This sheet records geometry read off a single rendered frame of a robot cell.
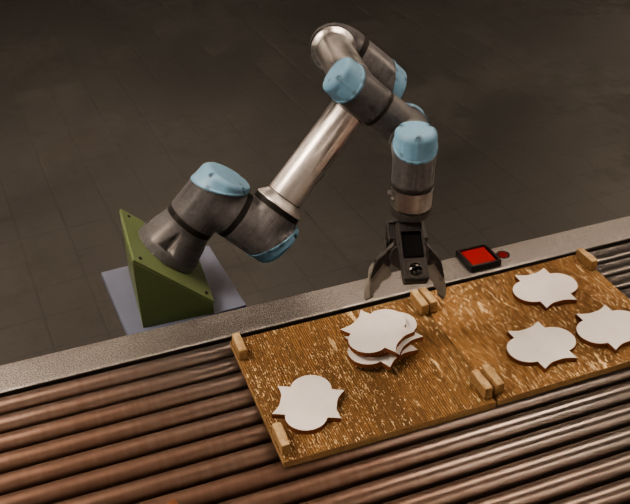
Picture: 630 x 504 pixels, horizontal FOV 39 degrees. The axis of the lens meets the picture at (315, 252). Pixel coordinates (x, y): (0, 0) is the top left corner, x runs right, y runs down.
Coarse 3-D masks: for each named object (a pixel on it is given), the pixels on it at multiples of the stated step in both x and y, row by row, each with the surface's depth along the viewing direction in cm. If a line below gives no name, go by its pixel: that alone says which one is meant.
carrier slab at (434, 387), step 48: (288, 336) 182; (336, 336) 182; (432, 336) 181; (288, 384) 170; (336, 384) 170; (384, 384) 170; (432, 384) 169; (288, 432) 160; (336, 432) 159; (384, 432) 159
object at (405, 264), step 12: (396, 228) 162; (408, 228) 161; (420, 228) 161; (408, 240) 160; (420, 240) 160; (408, 252) 159; (420, 252) 159; (408, 264) 158; (420, 264) 158; (408, 276) 157; (420, 276) 157
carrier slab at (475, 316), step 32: (448, 288) 194; (480, 288) 194; (512, 288) 194; (608, 288) 193; (448, 320) 185; (480, 320) 185; (512, 320) 185; (544, 320) 184; (576, 320) 184; (480, 352) 176; (576, 352) 176; (608, 352) 176; (512, 384) 169; (544, 384) 168
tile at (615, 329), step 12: (600, 312) 184; (612, 312) 184; (624, 312) 184; (588, 324) 181; (600, 324) 181; (612, 324) 181; (624, 324) 181; (588, 336) 178; (600, 336) 178; (612, 336) 178; (624, 336) 178; (612, 348) 176
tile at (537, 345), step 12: (540, 324) 181; (516, 336) 178; (528, 336) 178; (540, 336) 178; (552, 336) 178; (564, 336) 178; (516, 348) 175; (528, 348) 175; (540, 348) 175; (552, 348) 175; (564, 348) 175; (516, 360) 173; (528, 360) 172; (540, 360) 172; (552, 360) 172; (564, 360) 173
